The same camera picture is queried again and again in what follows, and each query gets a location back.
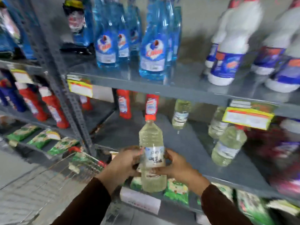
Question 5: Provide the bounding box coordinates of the person's right hand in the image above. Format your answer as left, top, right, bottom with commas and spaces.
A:
150, 149, 211, 196

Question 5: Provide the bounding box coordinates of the person's left hand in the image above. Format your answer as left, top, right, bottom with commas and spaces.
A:
96, 147, 144, 195

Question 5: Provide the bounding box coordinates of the clear bottle with red cap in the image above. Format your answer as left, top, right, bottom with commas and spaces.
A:
138, 114, 167, 193

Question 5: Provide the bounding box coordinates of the person's right forearm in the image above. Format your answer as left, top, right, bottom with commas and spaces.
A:
201, 184, 254, 225

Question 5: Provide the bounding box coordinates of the person's left forearm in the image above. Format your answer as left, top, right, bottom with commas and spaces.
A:
50, 177, 112, 225

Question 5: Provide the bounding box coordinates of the green packet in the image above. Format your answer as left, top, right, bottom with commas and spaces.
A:
7, 124, 41, 142
236, 190, 276, 225
164, 178, 189, 205
27, 128, 61, 149
211, 182, 234, 202
47, 137, 80, 156

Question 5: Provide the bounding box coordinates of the clear bottle of pale liquid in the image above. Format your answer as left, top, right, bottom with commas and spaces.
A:
211, 125, 248, 167
208, 106, 229, 140
172, 99, 192, 130

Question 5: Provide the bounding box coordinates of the white shelf price label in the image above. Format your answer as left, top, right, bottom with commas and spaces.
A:
119, 187, 162, 215

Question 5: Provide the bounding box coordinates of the red cleaner bottle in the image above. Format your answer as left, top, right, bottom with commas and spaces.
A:
116, 89, 132, 120
79, 95, 93, 111
145, 94, 160, 116
15, 81, 49, 122
38, 86, 70, 129

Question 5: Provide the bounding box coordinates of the grey metal shelving unit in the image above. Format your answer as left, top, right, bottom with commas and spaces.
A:
28, 0, 300, 225
0, 59, 81, 162

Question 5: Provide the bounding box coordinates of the yellow shelf price label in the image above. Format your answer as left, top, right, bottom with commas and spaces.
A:
10, 69, 34, 85
222, 107, 275, 131
67, 79, 94, 98

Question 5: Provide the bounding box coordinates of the blue spray cleaner bottle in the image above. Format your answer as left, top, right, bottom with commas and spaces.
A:
127, 0, 143, 55
117, 10, 131, 63
93, 0, 119, 69
139, 0, 173, 81
171, 0, 183, 64

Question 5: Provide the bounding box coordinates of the pink purple bottle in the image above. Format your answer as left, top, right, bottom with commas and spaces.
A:
246, 119, 300, 200

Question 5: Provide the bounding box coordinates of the white bottle with blue label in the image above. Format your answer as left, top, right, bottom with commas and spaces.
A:
204, 0, 237, 69
265, 37, 300, 93
207, 0, 264, 86
250, 0, 300, 76

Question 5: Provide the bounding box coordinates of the dark blue cleaner bottle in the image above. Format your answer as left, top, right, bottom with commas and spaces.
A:
0, 78, 27, 113

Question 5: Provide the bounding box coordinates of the blue bottle with yellow top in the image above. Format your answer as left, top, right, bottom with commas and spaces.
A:
63, 0, 95, 48

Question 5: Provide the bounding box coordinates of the blue packet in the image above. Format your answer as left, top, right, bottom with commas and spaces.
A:
0, 0, 37, 60

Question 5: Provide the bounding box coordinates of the metal wire shopping cart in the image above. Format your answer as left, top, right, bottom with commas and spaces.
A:
0, 146, 107, 225

